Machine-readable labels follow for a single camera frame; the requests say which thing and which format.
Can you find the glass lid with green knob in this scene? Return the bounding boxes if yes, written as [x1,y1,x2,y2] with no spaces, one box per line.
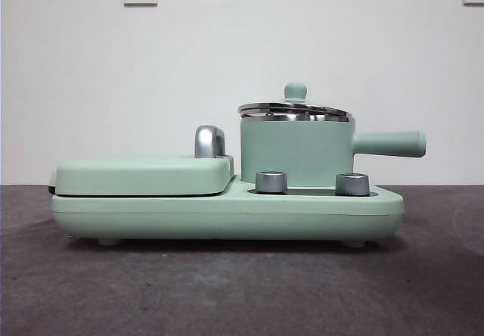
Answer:
[237,82,355,120]

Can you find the green griddle cover chrome handle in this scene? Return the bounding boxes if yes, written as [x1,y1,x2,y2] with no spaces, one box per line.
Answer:
[48,124,235,197]

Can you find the green breakfast machine base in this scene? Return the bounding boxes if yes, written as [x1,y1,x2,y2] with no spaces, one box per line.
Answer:
[51,173,405,247]

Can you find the silver control knob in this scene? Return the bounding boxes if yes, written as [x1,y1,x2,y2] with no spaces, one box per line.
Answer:
[335,172,370,196]
[255,170,287,193]

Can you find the green pot with handle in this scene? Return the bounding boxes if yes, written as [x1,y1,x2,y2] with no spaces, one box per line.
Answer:
[240,112,427,185]

